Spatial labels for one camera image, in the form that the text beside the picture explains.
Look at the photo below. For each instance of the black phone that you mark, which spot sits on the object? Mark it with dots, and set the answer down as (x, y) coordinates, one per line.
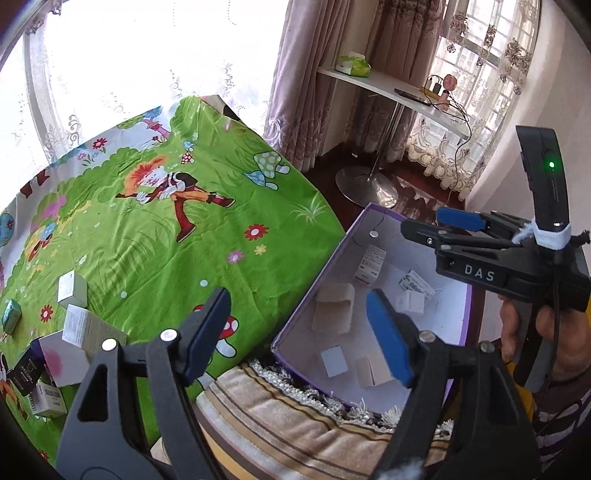
(412, 97)

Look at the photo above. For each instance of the patterned lace curtain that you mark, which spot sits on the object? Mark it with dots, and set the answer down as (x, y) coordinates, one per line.
(489, 92)

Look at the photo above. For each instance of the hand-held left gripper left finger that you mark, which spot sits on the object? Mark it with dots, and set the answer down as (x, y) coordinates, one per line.
(207, 332)

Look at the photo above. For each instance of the black box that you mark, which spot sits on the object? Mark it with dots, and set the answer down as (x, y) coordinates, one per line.
(25, 374)

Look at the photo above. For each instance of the green and white medicine box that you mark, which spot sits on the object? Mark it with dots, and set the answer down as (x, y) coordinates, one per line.
(418, 282)

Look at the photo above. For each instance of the pale blue square box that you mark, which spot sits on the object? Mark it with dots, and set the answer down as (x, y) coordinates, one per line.
(334, 361)

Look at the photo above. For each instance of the mauve curtain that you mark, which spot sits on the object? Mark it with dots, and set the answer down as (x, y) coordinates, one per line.
(314, 60)

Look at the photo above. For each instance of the pink desk fan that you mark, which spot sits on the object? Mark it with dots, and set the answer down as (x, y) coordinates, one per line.
(448, 87)

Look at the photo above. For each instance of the green cartoon printed tablecloth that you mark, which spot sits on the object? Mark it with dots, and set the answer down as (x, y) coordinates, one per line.
(138, 230)

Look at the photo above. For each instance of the white and pink box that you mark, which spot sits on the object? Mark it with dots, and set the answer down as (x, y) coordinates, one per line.
(62, 362)

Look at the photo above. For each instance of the green tissue box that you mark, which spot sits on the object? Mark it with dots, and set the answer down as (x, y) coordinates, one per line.
(353, 65)

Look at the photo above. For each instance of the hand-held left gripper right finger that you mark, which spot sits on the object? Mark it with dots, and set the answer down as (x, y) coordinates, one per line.
(388, 337)

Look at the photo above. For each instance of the white round tag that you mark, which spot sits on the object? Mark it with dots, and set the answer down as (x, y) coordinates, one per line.
(374, 233)

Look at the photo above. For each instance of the striped seat cushion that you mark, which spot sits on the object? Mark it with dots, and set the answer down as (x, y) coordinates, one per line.
(277, 429)

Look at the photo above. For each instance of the purple cardboard box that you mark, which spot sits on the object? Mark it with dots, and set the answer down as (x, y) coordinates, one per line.
(302, 350)

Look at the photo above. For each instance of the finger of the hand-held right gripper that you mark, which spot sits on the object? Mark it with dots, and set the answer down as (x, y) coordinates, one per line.
(443, 240)
(461, 218)

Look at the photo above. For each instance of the white labelled packet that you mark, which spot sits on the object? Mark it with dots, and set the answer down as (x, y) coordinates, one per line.
(369, 265)

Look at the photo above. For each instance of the white charger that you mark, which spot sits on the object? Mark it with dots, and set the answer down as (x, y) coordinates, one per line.
(434, 85)

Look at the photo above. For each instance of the small beige box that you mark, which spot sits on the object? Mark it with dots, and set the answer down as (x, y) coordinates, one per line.
(375, 370)

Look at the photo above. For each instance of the small white box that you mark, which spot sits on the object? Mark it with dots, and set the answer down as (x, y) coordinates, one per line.
(410, 303)

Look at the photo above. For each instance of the person's right hand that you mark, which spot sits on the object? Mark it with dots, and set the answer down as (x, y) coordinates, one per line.
(575, 344)

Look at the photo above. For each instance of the white side table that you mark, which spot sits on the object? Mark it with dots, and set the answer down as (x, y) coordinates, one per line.
(369, 85)

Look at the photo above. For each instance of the teal small box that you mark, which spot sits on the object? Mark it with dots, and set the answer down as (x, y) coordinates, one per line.
(11, 316)

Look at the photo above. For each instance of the white box with text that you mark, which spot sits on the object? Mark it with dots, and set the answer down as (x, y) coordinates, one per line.
(87, 330)

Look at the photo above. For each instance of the sheer white lace curtain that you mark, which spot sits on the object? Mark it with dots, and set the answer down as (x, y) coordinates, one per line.
(138, 55)

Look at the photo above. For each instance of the white cube box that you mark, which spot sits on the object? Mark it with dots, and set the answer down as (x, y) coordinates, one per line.
(71, 288)

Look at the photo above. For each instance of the white box with green label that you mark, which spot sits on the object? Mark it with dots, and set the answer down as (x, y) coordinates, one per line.
(46, 399)

